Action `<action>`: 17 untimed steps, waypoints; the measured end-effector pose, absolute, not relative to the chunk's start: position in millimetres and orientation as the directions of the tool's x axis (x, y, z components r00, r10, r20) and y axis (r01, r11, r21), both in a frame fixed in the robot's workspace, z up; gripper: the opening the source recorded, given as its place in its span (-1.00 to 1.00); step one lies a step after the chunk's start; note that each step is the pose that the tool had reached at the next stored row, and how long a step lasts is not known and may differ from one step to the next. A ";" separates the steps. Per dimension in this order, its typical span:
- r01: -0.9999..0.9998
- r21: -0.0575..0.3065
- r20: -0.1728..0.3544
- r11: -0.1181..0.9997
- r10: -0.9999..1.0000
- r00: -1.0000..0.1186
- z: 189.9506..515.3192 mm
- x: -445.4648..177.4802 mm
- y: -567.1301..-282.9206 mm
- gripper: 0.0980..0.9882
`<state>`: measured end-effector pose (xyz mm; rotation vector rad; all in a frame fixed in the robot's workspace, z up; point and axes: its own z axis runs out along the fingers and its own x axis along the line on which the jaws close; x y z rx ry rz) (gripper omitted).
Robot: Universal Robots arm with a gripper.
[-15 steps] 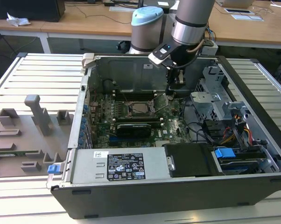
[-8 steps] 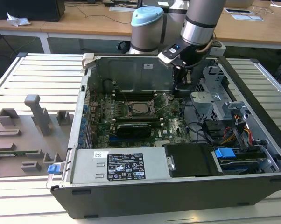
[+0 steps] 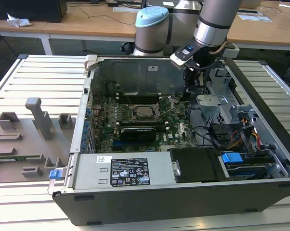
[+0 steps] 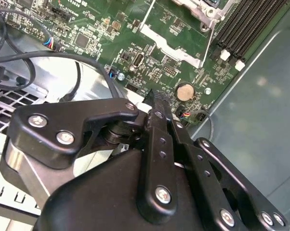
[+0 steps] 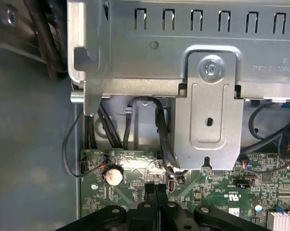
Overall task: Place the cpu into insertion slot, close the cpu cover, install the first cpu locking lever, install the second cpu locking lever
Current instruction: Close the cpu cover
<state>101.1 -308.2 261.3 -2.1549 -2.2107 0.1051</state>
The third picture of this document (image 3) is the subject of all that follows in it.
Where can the black graphics card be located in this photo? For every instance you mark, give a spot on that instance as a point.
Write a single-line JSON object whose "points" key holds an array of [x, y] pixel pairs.
{"points": [[137, 136]]}

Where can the silver power supply unit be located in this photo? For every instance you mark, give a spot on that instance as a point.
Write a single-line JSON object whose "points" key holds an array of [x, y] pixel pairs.
{"points": [[87, 173]]}

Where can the black air shroud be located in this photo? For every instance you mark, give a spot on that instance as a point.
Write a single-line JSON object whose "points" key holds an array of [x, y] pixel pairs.
{"points": [[195, 166]]}

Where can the black open PC case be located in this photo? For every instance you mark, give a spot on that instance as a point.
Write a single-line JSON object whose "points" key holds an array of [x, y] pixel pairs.
{"points": [[159, 204]]}

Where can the metal disk bay cage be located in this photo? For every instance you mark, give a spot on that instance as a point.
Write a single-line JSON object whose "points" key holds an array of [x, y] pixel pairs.
{"points": [[212, 108]]}

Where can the wooden desk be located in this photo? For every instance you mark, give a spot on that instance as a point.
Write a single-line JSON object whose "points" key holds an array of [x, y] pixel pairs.
{"points": [[87, 26]]}

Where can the silver square CPU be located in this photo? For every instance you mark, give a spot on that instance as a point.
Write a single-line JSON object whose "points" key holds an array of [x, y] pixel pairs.
{"points": [[144, 111]]}

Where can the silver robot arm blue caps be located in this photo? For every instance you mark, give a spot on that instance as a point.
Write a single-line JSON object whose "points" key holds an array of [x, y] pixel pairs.
{"points": [[152, 33]]}

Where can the thin metal locking lever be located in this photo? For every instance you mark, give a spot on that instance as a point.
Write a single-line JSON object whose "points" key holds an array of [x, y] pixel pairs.
{"points": [[128, 99]]}

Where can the white rimmed desk hatch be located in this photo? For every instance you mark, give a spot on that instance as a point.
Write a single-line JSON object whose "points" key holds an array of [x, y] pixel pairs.
{"points": [[249, 11]]}

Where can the white flat keyboard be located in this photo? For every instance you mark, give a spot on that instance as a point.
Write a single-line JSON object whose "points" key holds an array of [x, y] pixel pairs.
{"points": [[125, 9]]}

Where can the metal CPU socket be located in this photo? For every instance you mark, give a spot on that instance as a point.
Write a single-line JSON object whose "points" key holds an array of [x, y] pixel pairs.
{"points": [[135, 113]]}

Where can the blue disk carrier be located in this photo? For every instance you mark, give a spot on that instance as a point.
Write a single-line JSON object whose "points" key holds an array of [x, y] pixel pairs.
{"points": [[231, 158]]}

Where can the green motherboard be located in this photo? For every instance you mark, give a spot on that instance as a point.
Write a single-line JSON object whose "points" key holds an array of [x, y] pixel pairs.
{"points": [[176, 134]]}

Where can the small pale wrist camera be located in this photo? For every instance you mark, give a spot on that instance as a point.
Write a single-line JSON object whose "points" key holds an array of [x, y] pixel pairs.
{"points": [[231, 51]]}

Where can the green RAM stick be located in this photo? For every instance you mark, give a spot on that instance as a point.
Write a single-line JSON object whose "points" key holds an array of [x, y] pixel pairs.
{"points": [[15, 158]]}

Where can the black computer box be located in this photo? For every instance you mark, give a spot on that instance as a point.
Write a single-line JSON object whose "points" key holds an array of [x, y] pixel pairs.
{"points": [[27, 9]]}

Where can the grey parts rack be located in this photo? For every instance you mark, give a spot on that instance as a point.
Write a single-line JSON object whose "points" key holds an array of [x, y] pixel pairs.
{"points": [[19, 149]]}

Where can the black RAM slot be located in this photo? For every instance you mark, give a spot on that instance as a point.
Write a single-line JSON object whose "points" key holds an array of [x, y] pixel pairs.
{"points": [[135, 121], [145, 99], [145, 95], [135, 125]]}

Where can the grey case release latch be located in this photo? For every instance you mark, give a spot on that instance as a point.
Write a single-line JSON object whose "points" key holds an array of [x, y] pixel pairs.
{"points": [[90, 60]]}

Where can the white paper sheet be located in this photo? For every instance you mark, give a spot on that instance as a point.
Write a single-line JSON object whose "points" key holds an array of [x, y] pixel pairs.
{"points": [[255, 18]]}

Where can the blue plastic case latch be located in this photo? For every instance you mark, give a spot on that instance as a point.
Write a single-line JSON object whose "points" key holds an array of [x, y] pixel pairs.
{"points": [[54, 175]]}

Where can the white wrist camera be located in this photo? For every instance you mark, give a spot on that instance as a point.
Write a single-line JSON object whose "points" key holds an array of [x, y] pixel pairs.
{"points": [[181, 56]]}

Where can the crumpled white paper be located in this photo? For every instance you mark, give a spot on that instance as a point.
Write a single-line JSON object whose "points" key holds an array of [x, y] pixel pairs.
{"points": [[17, 21]]}

